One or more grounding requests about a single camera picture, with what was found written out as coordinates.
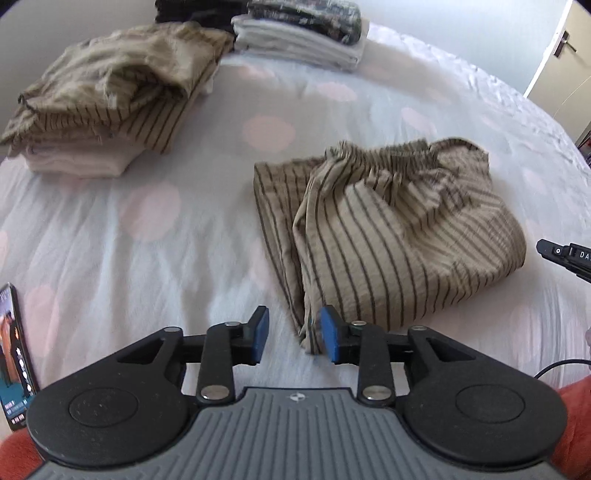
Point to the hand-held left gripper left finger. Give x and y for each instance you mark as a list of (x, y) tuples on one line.
[(260, 332)]

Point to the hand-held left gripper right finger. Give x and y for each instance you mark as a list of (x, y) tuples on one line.
[(329, 334)]

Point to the beige striped pants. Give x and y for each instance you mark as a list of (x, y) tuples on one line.
[(378, 240)]

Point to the polka-dot bed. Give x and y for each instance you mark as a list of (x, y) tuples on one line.
[(184, 254)]

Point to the person's red garment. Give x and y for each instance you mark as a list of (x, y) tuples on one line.
[(575, 429)]

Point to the cream door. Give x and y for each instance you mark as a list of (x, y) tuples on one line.
[(561, 78)]

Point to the smartphone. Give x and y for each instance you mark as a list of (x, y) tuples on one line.
[(14, 360)]

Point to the pink folded cloth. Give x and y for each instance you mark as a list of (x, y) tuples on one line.
[(78, 162)]

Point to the white folded cloth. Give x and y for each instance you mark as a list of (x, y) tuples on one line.
[(295, 46)]

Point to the beige striped folded shirt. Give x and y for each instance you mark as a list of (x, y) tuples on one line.
[(106, 87)]

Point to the dark floral folded garment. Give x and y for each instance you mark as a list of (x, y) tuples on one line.
[(304, 14)]

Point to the black folded garment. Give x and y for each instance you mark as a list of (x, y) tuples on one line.
[(198, 11)]

